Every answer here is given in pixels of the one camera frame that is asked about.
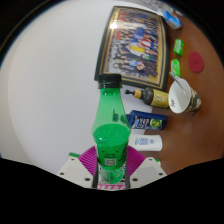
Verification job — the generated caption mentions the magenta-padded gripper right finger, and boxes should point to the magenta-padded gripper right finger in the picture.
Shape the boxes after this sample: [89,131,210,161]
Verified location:
[124,147,168,189]

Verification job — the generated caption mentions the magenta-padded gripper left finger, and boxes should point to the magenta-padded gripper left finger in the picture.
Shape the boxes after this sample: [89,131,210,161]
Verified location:
[56,146,100,189]

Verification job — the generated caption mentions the green plastic drink bottle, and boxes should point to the green plastic drink bottle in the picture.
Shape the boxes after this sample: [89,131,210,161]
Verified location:
[92,73,132,184]

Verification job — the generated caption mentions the white bottle blue cap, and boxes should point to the white bottle blue cap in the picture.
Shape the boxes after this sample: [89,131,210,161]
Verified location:
[127,133,164,152]

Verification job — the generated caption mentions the dark blue pump bottle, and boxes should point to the dark blue pump bottle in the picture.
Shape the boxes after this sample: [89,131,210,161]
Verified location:
[126,109,168,131]

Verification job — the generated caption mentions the floral patterned paper cup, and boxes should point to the floral patterned paper cup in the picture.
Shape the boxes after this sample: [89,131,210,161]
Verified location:
[168,71,203,115]

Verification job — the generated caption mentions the metal spoon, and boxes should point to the metal spoon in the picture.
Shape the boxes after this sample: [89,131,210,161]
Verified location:
[168,71,192,98]

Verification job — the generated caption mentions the framed group photo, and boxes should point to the framed group photo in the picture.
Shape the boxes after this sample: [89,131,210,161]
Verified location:
[94,5,170,92]

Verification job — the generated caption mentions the flat round red coaster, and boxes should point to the flat round red coaster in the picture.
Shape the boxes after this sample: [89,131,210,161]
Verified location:
[187,51,205,74]

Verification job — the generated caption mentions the blue tissue pack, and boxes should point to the blue tissue pack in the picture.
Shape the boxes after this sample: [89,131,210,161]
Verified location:
[163,9,183,31]

